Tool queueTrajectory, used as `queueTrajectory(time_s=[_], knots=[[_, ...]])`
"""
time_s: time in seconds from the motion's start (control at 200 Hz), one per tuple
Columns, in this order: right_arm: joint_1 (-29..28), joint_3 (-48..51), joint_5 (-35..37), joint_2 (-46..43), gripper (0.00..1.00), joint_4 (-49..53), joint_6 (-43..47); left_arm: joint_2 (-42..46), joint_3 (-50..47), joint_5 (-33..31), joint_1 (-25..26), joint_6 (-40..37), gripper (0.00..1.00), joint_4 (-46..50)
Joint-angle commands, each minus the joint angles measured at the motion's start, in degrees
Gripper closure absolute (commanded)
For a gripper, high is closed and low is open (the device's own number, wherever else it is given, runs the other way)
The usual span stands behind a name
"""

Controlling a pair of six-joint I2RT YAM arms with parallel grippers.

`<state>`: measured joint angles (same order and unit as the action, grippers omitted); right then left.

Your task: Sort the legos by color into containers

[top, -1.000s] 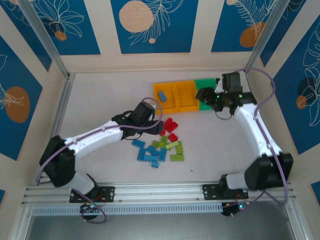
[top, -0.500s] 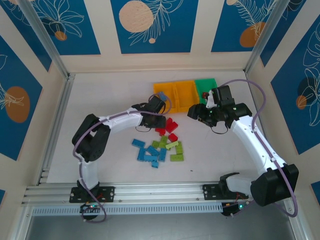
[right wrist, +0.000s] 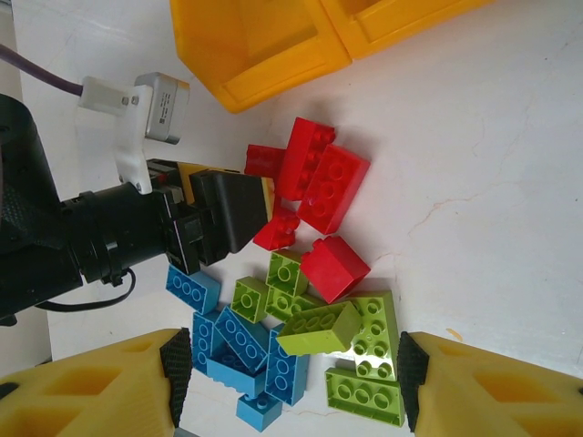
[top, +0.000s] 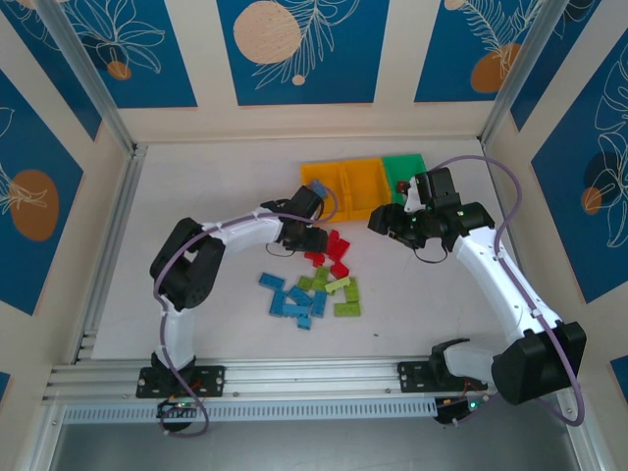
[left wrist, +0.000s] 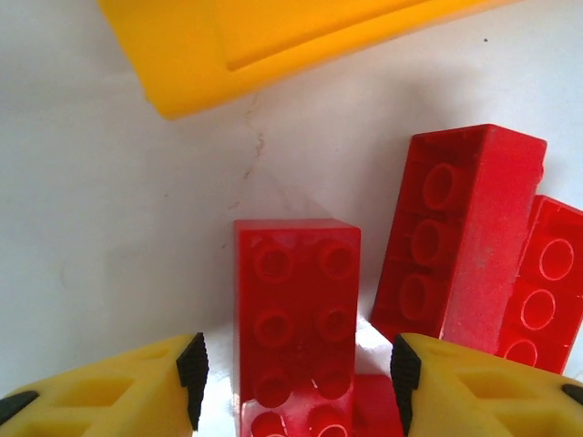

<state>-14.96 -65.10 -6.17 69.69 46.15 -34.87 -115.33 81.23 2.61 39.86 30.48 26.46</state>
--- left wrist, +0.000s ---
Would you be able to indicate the yellow plastic bin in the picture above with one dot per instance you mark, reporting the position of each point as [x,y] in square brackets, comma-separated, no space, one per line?
[182,45]

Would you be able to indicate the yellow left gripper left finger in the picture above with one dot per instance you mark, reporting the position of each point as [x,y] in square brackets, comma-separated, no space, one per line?
[105,396]

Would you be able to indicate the red lego brick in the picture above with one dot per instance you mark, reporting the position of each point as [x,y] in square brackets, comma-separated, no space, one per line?
[296,291]
[373,405]
[492,227]
[551,273]

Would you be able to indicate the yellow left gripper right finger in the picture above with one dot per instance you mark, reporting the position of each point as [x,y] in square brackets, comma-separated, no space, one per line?
[492,396]

